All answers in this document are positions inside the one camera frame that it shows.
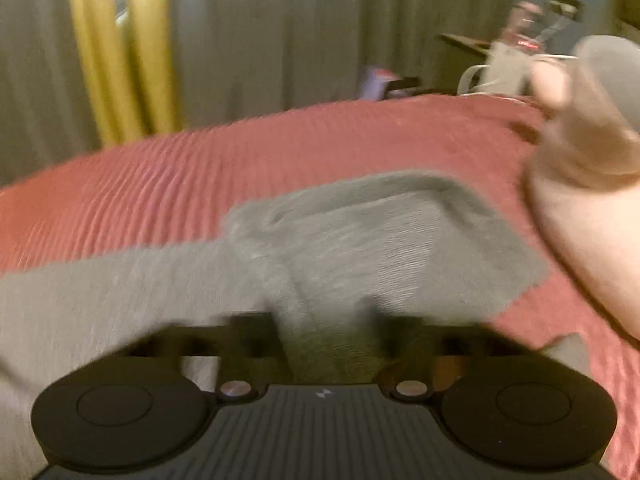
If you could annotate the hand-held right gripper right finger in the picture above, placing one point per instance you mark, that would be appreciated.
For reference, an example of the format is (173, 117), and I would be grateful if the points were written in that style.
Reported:
(417, 335)

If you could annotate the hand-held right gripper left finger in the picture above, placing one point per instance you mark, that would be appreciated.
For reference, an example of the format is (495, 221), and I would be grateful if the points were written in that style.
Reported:
(250, 331)

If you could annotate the grey pants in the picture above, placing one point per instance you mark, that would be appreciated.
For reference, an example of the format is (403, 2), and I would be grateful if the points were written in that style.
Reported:
(350, 250)

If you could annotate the person's left forearm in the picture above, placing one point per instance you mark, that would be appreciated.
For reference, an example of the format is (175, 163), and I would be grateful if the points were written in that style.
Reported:
(590, 240)

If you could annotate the person's left hand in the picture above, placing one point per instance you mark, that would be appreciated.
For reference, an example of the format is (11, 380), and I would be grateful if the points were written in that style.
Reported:
(585, 130)

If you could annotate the red ribbed bedspread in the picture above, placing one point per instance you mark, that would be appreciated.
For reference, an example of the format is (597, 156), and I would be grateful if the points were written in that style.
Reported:
(300, 150)

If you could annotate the blue and purple box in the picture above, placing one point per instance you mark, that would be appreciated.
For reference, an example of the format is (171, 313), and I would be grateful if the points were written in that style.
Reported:
(377, 82)

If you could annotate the yellow curtain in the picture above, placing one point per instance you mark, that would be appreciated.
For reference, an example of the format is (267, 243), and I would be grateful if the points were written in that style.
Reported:
(135, 60)

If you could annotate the dark wooden side table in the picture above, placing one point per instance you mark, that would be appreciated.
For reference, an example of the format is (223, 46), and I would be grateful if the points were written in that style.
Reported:
(467, 42)

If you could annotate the grey curtain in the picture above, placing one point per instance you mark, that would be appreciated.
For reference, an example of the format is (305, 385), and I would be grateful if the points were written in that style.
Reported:
(275, 35)

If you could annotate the red digital clock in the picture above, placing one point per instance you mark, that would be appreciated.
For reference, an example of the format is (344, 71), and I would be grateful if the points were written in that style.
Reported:
(527, 44)

